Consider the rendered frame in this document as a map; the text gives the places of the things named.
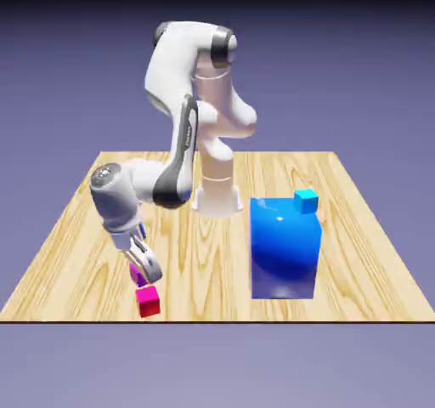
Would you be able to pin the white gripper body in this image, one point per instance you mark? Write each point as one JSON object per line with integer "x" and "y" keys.
{"x": 149, "y": 261}

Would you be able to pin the small purple cube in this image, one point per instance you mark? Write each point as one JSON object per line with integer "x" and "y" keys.
{"x": 136, "y": 274}

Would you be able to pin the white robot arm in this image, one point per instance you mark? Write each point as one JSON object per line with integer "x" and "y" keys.
{"x": 170, "y": 74}

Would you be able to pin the small red cube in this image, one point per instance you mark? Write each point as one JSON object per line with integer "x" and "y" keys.
{"x": 148, "y": 302}

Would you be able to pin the small cyan cube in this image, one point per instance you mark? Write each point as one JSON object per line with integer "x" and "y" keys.
{"x": 306, "y": 202}

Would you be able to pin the large blue box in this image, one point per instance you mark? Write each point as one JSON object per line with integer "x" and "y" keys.
{"x": 283, "y": 251}

